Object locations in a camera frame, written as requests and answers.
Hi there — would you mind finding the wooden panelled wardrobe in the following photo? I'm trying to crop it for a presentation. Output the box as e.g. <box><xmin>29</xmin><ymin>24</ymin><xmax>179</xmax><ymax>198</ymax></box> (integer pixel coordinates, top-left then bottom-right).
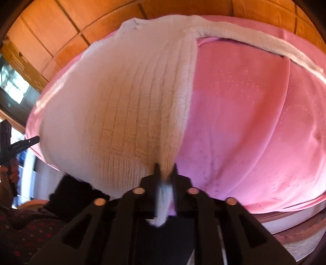
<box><xmin>2</xmin><ymin>0</ymin><xmax>326</xmax><ymax>89</ymax></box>

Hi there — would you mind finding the wooden bed frame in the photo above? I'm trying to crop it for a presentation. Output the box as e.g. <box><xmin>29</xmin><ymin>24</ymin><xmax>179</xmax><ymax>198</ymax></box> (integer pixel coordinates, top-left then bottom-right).
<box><xmin>253</xmin><ymin>197</ymin><xmax>326</xmax><ymax>256</ymax></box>

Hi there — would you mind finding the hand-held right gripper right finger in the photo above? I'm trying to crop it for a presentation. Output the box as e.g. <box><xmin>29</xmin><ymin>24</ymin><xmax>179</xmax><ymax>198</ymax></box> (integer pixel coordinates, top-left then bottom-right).
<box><xmin>173</xmin><ymin>163</ymin><xmax>297</xmax><ymax>265</ymax></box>

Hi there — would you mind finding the white knitted blanket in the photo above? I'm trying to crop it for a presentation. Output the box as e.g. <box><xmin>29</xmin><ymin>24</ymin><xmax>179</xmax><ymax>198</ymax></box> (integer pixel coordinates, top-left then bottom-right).
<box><xmin>39</xmin><ymin>15</ymin><xmax>326</xmax><ymax>228</ymax></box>

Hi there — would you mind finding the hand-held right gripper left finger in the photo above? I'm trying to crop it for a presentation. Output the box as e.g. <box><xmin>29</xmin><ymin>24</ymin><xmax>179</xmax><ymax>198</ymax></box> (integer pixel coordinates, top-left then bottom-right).
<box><xmin>29</xmin><ymin>163</ymin><xmax>161</xmax><ymax>265</ymax></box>

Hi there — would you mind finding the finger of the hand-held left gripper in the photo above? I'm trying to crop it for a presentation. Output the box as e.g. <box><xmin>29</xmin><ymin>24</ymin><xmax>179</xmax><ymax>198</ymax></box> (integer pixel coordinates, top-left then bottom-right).
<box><xmin>10</xmin><ymin>136</ymin><xmax>40</xmax><ymax>154</ymax></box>

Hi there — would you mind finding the white mattress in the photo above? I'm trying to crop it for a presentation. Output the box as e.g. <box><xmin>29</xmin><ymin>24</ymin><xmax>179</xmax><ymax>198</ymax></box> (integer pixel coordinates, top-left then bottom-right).
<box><xmin>261</xmin><ymin>200</ymin><xmax>325</xmax><ymax>235</ymax></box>

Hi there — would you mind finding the dark dotted clothing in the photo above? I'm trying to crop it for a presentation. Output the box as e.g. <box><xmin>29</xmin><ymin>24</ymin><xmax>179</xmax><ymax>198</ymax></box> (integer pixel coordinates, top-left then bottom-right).
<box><xmin>0</xmin><ymin>182</ymin><xmax>67</xmax><ymax>265</ymax></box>

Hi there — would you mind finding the black cloth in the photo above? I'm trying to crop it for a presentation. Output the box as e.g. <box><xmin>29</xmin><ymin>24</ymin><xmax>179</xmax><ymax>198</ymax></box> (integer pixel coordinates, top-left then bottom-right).
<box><xmin>47</xmin><ymin>173</ymin><xmax>110</xmax><ymax>223</ymax></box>

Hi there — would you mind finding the white furniture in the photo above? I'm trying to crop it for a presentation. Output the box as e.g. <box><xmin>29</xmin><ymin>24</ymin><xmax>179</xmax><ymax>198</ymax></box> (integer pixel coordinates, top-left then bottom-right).
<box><xmin>18</xmin><ymin>150</ymin><xmax>65</xmax><ymax>202</ymax></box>

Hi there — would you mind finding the pink bed blanket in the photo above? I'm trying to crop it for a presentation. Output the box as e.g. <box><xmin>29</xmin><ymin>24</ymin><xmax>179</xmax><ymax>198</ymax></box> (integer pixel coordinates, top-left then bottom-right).
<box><xmin>25</xmin><ymin>15</ymin><xmax>326</xmax><ymax>214</ymax></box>

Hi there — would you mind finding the person's left hand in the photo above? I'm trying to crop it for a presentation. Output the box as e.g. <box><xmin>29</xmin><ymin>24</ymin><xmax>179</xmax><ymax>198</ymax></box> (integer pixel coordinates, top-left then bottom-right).
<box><xmin>0</xmin><ymin>157</ymin><xmax>20</xmax><ymax>184</ymax></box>

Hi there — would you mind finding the dark wooden glazed door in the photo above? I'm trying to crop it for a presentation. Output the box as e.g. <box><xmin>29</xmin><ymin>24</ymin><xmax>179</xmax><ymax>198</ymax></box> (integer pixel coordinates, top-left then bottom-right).
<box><xmin>0</xmin><ymin>43</ymin><xmax>39</xmax><ymax>128</ymax></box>

